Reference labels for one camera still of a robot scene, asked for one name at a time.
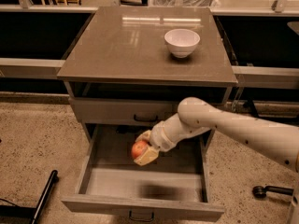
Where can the white ceramic bowl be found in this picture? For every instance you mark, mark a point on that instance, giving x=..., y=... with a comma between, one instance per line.
x=181, y=42

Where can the closed grey upper drawer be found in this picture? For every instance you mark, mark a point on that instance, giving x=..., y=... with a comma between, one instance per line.
x=122, y=112

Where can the red orange apple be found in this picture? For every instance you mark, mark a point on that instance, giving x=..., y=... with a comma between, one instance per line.
x=138, y=148

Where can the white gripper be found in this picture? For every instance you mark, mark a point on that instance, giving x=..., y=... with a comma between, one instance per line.
x=160, y=137

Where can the open grey middle drawer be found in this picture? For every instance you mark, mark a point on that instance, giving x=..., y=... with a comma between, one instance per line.
x=175, y=186

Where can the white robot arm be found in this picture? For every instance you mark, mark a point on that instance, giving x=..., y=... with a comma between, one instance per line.
x=276, y=141

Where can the grey drawer cabinet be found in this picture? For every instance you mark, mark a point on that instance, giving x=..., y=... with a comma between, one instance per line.
x=122, y=55

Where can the black caster leg right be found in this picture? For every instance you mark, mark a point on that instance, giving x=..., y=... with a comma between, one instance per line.
x=260, y=192

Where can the black chair leg left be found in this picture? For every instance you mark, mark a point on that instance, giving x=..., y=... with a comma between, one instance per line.
x=53, y=179

